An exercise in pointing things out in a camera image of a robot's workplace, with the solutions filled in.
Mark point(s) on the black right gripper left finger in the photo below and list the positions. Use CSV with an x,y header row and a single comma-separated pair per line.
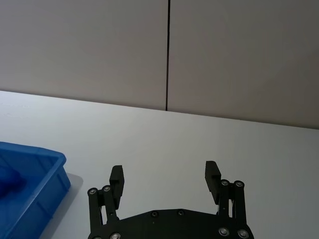
x,y
116,185

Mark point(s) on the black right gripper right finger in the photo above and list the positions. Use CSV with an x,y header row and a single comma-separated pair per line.
x,y
212,181

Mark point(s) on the blue plastic bin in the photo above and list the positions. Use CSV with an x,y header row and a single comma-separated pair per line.
x,y
30,184

